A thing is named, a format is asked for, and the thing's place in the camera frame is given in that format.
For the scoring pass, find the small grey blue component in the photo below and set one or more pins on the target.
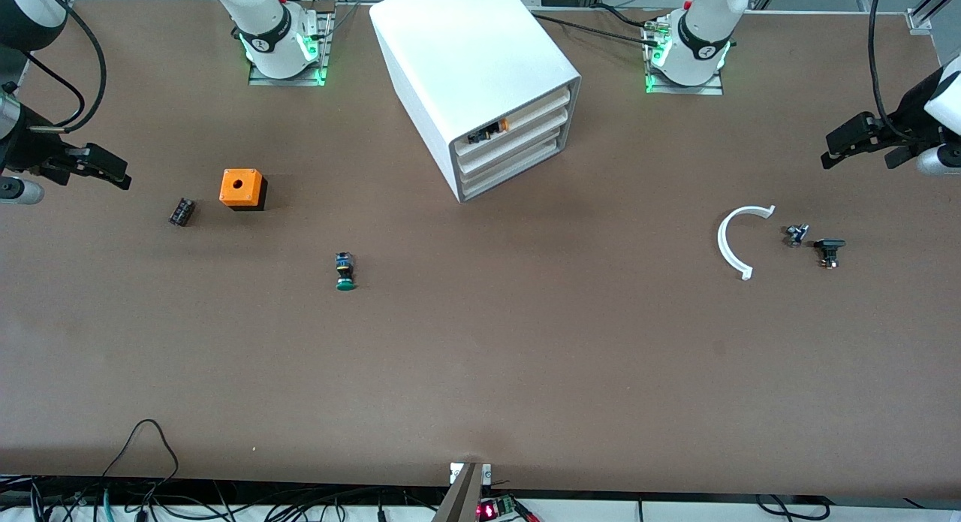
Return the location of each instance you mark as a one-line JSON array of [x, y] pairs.
[[796, 234]]

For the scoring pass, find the small black switch component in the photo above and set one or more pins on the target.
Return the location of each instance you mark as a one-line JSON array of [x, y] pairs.
[[829, 245]]

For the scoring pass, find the aluminium frame corner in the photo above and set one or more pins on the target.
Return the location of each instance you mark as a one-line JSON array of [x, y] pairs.
[[927, 11]]

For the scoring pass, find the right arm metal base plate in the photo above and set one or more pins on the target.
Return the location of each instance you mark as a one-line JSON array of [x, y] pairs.
[[324, 49]]

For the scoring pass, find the circuit board with red light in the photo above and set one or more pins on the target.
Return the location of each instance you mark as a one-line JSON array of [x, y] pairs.
[[499, 508]]

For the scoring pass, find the orange box with hole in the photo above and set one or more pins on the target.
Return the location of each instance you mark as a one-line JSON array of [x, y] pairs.
[[240, 185]]

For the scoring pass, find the small black contact block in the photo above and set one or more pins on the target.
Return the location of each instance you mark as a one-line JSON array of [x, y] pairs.
[[182, 212]]

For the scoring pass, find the green push button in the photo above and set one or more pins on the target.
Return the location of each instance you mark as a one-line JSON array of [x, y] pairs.
[[344, 269]]

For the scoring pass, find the aluminium camera pole bracket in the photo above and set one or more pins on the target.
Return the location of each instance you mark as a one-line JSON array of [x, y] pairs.
[[465, 496]]

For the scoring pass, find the orange black switch part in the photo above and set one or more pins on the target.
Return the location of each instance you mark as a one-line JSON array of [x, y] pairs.
[[484, 134]]

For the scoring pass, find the white drawer cabinet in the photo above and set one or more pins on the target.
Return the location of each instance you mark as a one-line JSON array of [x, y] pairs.
[[465, 49]]

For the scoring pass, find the white curved plastic arc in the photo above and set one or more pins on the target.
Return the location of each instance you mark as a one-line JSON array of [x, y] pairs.
[[722, 244]]

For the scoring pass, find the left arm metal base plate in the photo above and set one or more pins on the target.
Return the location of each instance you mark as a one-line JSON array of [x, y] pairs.
[[713, 90]]

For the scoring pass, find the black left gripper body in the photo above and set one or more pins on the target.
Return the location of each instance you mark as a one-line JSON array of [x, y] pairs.
[[911, 113]]

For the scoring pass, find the white drawer holding switch part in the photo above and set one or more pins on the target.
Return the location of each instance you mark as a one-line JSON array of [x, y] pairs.
[[537, 110]]

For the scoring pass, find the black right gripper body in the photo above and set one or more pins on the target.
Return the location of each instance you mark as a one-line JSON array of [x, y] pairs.
[[24, 148]]

